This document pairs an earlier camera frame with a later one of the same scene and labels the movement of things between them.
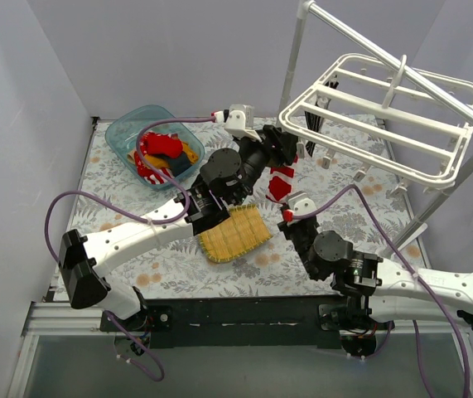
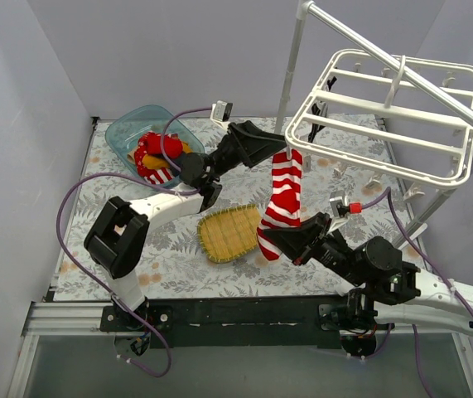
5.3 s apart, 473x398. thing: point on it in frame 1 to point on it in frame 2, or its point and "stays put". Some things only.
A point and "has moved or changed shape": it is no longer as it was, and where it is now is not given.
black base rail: x=230 y=322 stays put
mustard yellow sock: x=156 y=162 stays put
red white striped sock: x=280 y=182 has moved or changed shape
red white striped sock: x=154 y=177 stays put
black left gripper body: x=277 y=143 to x=239 y=144
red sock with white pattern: x=147 y=143 stays put
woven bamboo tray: x=245 y=228 stays put
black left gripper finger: x=282 y=145 to x=255 y=143
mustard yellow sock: x=190 y=153 stays put
